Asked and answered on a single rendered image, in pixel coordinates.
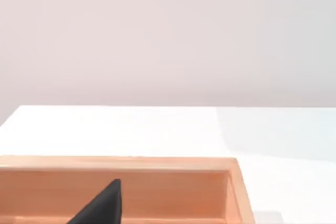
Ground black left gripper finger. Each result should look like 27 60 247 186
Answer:
66 178 124 224

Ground shallow salmon-coloured box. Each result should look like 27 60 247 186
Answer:
0 155 256 224

